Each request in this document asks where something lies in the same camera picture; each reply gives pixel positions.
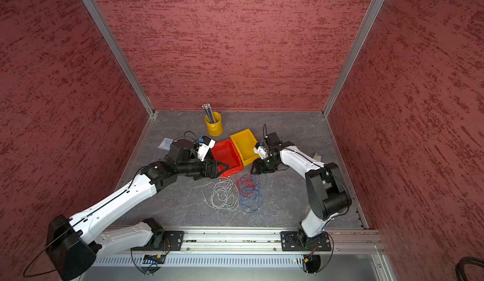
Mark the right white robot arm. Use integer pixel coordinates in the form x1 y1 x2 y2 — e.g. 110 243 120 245
251 132 352 251

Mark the bundle of metal rods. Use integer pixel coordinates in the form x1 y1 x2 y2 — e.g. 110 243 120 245
202 103 216 123

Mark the corner aluminium post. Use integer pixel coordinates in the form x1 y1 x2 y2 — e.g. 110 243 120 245
322 0 385 119
81 0 156 118

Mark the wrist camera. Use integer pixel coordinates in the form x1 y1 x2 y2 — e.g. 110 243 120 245
253 142 268 159
197 136 216 161

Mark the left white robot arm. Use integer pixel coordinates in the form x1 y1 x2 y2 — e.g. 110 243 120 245
45 136 229 280

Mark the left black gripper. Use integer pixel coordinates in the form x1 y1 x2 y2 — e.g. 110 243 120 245
176 155 229 180

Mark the black cable loop outside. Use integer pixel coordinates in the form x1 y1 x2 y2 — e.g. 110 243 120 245
455 256 484 281

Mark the yellow metal cup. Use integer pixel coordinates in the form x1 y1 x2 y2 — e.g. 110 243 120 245
205 112 224 137

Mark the red plastic bin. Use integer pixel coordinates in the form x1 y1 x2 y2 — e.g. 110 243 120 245
211 138 243 177

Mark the red cable tangle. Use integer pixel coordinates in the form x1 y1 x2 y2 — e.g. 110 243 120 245
235 173 262 202

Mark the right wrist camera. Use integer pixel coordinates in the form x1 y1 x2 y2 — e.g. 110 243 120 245
253 142 268 159

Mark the clear plastic bag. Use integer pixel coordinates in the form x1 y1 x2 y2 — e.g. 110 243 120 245
158 137 173 151

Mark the yellow plastic bin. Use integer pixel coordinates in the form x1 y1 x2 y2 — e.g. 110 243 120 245
230 129 260 167

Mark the left corner aluminium post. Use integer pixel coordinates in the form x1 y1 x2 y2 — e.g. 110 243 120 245
81 0 156 118

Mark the right corner aluminium post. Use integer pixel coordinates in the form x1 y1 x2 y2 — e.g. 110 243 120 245
322 0 385 119

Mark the blue cable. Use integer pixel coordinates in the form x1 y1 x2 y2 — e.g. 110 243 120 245
237 173 268 214

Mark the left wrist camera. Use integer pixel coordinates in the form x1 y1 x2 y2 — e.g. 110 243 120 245
197 136 216 161

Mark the white cable tangle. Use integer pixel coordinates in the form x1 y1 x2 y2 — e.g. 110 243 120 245
201 178 241 212

